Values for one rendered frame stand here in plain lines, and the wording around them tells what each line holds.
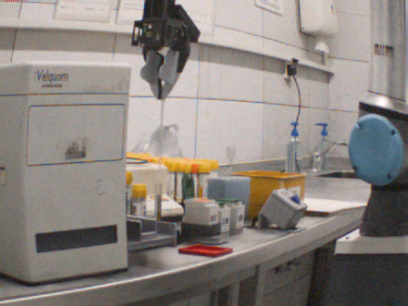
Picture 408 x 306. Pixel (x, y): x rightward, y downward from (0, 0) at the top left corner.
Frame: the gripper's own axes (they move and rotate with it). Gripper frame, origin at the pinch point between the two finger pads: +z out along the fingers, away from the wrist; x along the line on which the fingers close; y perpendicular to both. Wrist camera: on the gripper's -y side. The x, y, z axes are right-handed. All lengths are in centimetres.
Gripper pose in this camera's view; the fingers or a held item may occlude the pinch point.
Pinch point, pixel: (163, 92)
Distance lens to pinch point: 158.9
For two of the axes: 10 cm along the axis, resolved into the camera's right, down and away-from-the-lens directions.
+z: -0.4, 10.0, 0.5
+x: 9.0, 0.6, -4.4
